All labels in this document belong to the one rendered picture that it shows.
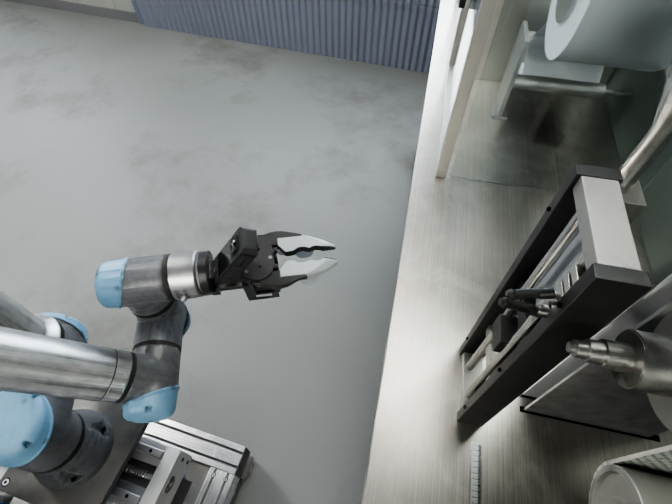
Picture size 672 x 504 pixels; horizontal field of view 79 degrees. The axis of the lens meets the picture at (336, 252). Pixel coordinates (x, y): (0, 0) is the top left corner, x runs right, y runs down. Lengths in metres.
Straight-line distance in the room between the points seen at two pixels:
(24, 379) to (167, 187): 2.12
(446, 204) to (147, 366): 0.87
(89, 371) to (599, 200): 0.66
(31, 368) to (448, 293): 0.81
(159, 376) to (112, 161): 2.40
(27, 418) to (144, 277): 0.34
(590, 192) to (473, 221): 0.69
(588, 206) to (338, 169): 2.18
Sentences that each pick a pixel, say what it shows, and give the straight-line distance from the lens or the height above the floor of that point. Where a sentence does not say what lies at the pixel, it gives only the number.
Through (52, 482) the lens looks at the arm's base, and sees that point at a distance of 1.06.
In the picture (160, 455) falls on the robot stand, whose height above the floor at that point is 0.77.
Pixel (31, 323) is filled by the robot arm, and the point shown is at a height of 1.12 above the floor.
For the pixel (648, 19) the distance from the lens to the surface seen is 1.11.
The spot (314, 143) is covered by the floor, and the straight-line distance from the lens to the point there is 2.78.
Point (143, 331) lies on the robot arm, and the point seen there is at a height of 1.15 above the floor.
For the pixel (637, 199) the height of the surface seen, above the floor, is 1.17.
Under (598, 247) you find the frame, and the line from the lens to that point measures 0.48.
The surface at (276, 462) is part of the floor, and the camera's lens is 1.79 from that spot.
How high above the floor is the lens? 1.76
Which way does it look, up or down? 54 degrees down
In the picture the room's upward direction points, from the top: straight up
